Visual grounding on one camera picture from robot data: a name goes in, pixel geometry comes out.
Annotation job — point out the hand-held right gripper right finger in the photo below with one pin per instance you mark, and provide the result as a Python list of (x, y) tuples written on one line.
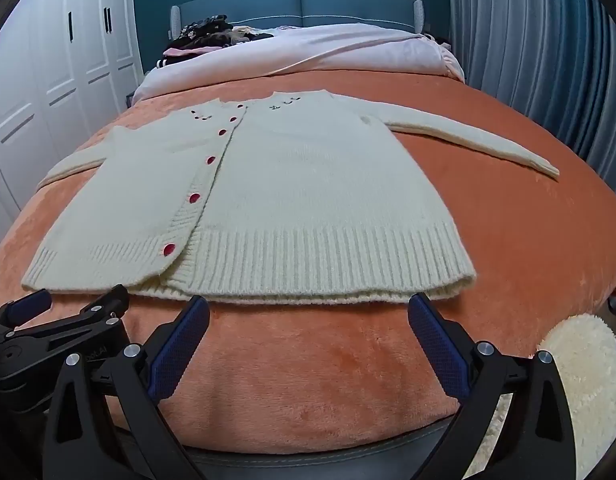
[(437, 350)]

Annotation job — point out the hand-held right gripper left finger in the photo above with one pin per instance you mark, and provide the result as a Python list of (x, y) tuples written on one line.
[(180, 350)]

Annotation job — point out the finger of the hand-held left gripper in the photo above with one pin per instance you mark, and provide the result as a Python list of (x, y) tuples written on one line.
[(30, 306), (105, 305)]

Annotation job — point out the cream knit cardigan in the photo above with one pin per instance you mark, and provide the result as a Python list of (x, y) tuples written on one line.
[(298, 195)]

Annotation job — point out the pile of dark clothes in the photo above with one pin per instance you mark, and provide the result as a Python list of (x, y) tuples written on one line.
[(208, 35)]

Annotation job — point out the orange plush blanket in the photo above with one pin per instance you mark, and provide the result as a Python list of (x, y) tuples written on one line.
[(512, 240)]

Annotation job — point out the cream fluffy rug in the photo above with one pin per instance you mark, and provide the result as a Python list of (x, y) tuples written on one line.
[(582, 355)]

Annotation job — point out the white wardrobe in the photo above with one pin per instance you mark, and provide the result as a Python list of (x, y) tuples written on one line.
[(43, 75)]

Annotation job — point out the pale pink duvet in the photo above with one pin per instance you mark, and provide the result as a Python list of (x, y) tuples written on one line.
[(313, 52)]

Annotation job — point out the blue-grey curtain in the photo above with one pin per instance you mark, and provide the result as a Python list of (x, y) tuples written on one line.
[(532, 35)]

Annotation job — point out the teal padded headboard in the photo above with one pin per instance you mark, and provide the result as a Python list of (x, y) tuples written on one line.
[(298, 5)]

